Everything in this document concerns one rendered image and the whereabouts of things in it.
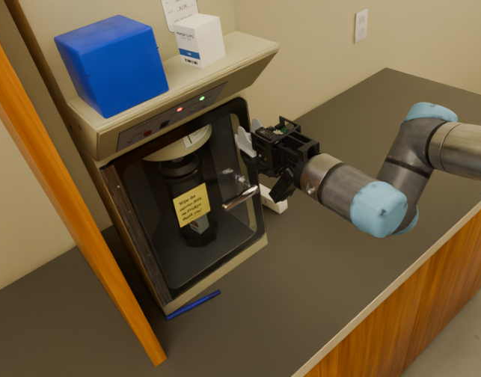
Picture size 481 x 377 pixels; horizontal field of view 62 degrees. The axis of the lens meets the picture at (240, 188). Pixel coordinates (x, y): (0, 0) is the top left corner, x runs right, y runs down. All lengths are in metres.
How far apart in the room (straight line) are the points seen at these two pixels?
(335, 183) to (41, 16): 0.46
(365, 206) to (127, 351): 0.64
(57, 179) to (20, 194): 0.60
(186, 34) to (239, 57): 0.09
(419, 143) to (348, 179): 0.13
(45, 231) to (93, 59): 0.80
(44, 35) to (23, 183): 0.62
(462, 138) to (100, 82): 0.49
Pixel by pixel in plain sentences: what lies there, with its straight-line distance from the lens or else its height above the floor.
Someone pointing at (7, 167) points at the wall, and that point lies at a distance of 1.15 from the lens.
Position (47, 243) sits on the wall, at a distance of 1.29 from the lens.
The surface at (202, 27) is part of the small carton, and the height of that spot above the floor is 1.57.
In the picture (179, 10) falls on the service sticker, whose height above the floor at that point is 1.57.
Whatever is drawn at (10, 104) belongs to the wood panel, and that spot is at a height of 1.57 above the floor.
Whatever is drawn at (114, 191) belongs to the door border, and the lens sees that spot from 0.72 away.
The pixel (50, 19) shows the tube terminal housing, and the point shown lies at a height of 1.62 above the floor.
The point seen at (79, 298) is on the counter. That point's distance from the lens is 1.14.
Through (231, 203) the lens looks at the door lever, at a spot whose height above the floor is 1.21.
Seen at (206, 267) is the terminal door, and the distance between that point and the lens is 0.96.
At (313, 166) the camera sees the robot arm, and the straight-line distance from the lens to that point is 0.64.
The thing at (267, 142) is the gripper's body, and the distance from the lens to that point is 0.67.
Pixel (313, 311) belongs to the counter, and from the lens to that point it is 0.96.
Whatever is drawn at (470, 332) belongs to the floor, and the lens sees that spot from 2.13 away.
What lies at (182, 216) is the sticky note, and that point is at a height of 1.20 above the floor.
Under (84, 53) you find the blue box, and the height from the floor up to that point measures 1.60.
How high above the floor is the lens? 1.75
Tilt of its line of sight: 40 degrees down
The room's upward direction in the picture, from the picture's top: 11 degrees counter-clockwise
